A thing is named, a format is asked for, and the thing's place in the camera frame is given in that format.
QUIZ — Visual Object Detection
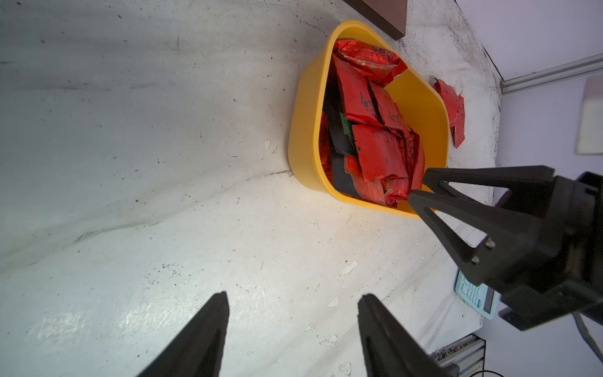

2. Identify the yellow plastic storage box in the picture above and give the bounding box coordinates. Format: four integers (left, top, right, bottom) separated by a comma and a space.
287, 20, 450, 220

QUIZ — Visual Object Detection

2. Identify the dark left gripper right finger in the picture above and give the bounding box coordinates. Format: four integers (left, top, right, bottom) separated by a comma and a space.
358, 294, 447, 377

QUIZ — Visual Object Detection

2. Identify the red tea bags pile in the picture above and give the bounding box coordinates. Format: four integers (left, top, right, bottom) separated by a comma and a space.
319, 39, 425, 208

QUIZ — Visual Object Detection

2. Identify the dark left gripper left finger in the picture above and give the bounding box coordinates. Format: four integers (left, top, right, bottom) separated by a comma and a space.
138, 292, 230, 377

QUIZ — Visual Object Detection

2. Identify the light blue calculator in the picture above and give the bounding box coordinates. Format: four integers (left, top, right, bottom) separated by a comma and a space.
455, 270, 500, 320

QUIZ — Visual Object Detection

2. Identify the brown wooden tiered stand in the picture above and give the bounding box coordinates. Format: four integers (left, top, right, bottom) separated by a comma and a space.
345, 0, 408, 40

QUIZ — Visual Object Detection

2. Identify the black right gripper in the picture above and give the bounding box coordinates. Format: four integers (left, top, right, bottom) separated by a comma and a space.
408, 165, 602, 331

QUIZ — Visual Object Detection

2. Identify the crinkled red foil tea bag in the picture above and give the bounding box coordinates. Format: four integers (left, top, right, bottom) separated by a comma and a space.
433, 79, 460, 128

